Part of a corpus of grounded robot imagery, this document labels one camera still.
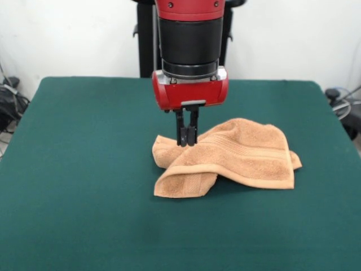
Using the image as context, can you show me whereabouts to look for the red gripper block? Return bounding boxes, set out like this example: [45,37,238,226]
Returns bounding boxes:
[151,66,230,147]

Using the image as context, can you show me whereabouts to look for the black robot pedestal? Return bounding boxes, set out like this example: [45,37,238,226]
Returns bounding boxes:
[131,0,235,79]

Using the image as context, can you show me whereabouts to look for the dark green table cloth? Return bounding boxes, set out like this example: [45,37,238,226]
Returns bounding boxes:
[0,76,361,271]

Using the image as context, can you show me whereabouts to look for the orange terry towel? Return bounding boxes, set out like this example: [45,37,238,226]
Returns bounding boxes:
[151,117,303,199]

